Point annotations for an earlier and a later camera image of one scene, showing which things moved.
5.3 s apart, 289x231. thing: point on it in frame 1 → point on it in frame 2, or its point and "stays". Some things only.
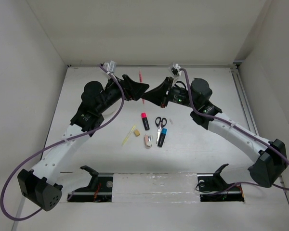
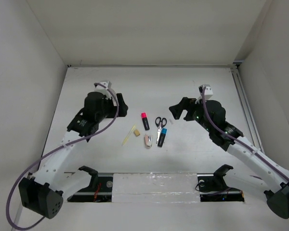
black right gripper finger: [160, 97] → [177, 110]
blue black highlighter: [162, 137] stays
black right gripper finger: [162, 88] → [186, 100]
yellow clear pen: [128, 135] stays
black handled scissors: [160, 123] stays
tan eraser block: [136, 133] stays
